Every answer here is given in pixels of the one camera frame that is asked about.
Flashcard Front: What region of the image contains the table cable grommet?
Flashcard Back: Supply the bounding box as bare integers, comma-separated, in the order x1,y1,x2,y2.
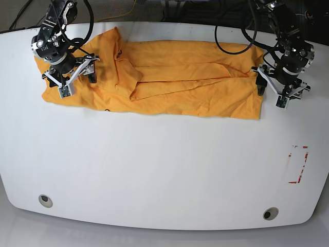
39,195,53,208
263,207,279,221

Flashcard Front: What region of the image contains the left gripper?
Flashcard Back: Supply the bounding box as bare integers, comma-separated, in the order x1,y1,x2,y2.
251,64,311,99

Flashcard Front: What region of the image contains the black floor cable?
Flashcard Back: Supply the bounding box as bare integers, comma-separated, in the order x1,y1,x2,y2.
9,0,39,29

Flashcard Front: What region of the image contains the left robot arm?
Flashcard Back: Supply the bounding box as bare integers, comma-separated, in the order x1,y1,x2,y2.
234,1,315,107

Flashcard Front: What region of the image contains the left table cable grommet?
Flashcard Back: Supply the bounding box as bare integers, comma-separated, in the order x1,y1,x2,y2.
39,195,53,208

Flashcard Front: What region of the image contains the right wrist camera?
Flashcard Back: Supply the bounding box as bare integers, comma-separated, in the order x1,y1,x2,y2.
58,84,75,99

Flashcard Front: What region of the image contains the orange t-shirt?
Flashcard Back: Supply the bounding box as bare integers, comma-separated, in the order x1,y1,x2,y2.
42,28,263,119

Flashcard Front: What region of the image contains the red tape rectangle marking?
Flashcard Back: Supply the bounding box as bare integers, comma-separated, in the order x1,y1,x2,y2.
285,145,309,184

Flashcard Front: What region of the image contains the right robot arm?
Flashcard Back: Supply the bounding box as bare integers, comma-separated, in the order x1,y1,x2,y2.
31,1,99,88

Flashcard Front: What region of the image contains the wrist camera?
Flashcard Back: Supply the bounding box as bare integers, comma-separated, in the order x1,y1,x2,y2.
58,84,75,99
276,95,289,109

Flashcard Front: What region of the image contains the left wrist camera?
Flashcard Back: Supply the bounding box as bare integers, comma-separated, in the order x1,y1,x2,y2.
276,95,289,109

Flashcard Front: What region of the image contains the yellow cable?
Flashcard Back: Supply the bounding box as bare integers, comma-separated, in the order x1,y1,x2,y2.
94,0,137,23

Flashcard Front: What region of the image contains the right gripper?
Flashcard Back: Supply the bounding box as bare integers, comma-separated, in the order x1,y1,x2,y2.
42,54,100,87

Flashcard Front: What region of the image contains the right table cable grommet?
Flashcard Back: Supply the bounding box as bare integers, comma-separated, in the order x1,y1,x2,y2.
263,207,279,221

